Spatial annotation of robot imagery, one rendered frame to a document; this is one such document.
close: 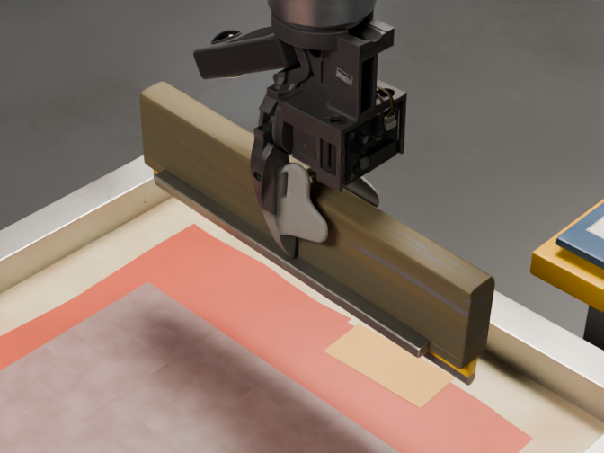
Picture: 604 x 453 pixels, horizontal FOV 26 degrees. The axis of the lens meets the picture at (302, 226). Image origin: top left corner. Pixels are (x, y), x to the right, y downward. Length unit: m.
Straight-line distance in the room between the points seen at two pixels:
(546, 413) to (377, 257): 0.22
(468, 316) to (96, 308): 0.40
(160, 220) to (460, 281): 0.44
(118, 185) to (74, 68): 2.20
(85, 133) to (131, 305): 2.03
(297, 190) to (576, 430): 0.31
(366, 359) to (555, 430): 0.17
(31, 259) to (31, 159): 1.91
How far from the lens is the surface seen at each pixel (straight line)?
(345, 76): 0.90
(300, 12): 0.88
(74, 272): 1.23
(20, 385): 1.13
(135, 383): 1.11
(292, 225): 0.99
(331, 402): 1.09
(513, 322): 1.12
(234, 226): 1.06
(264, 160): 0.95
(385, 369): 1.12
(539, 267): 1.27
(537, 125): 3.24
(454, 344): 0.95
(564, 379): 1.10
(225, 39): 1.00
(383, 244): 0.95
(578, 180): 3.06
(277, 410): 1.08
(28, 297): 1.21
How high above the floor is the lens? 1.72
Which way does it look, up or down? 37 degrees down
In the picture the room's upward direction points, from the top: straight up
